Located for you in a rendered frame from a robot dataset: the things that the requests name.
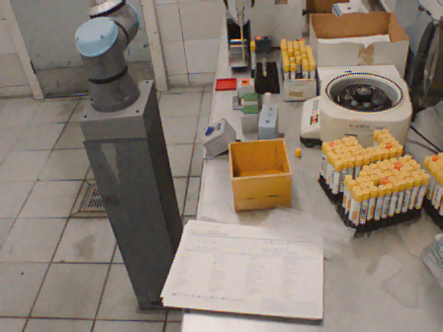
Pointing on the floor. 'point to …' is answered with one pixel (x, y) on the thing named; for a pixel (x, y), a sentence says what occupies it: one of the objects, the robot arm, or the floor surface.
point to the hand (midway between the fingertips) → (240, 21)
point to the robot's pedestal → (140, 207)
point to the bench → (395, 311)
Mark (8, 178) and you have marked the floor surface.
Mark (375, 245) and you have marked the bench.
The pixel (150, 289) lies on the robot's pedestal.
